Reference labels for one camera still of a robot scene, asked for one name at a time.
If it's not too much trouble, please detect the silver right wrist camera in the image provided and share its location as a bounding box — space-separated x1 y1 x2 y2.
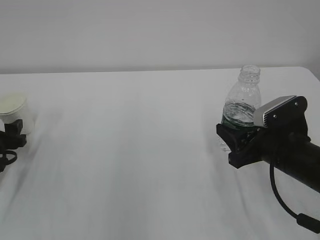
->
253 95 308 129

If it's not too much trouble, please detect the clear green-label water bottle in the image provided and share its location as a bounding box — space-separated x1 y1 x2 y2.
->
217 64 262 153

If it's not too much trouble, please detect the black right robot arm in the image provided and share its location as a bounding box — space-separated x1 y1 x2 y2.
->
216 123 320 192

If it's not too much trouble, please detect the black right camera cable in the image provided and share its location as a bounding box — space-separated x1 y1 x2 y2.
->
269 149 320 230

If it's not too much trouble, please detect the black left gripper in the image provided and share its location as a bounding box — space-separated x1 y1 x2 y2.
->
0 119 27 173

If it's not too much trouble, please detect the white paper cup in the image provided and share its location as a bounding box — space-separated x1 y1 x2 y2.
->
0 93 35 135

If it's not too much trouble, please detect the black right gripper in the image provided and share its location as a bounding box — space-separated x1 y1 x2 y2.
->
216 123 311 169

